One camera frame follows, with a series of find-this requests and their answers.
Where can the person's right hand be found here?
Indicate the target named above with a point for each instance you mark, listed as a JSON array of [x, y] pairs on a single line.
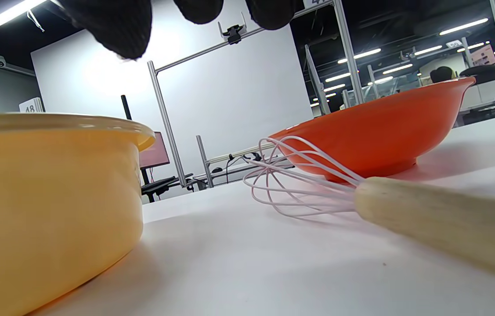
[[111, 26]]

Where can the yellow plastic basin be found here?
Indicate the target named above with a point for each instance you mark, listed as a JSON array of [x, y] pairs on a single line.
[[54, 197]]

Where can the orange plastic bowl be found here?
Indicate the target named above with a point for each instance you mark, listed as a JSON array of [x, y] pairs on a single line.
[[374, 131]]

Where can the ceiling light strip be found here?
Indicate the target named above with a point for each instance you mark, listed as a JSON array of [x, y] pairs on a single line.
[[14, 12]]

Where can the white number sign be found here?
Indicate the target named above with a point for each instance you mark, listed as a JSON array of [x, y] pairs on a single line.
[[31, 106]]

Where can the computer monitor red screen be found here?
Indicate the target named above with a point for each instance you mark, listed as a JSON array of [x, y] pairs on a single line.
[[156, 151]]

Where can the group of ceiling lights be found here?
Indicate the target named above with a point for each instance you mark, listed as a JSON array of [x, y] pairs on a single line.
[[462, 26]]

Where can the pink poster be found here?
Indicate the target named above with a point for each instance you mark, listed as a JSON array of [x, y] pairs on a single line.
[[484, 55]]

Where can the black camera white bracket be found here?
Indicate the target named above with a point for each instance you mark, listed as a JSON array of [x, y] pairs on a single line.
[[233, 33]]

